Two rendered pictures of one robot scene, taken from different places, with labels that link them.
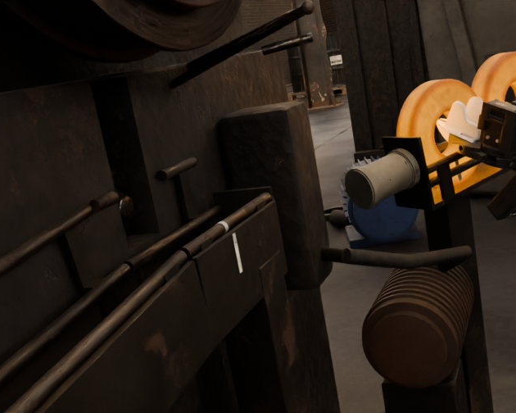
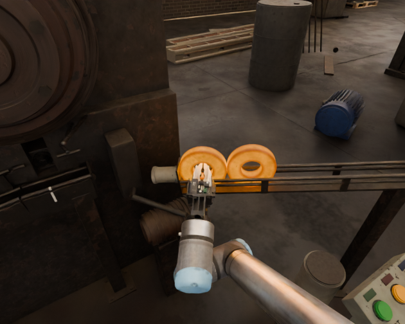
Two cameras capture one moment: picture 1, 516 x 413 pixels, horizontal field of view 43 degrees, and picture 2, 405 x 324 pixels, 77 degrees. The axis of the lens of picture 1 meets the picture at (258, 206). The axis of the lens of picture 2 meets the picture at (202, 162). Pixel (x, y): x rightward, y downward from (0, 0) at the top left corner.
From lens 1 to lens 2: 0.87 m
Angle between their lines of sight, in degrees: 40
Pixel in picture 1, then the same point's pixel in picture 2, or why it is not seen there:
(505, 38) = not seen: outside the picture
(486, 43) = not seen: outside the picture
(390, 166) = (164, 174)
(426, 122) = (188, 164)
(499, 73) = (240, 156)
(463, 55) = not seen: outside the picture
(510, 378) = (285, 229)
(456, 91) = (209, 157)
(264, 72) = (155, 107)
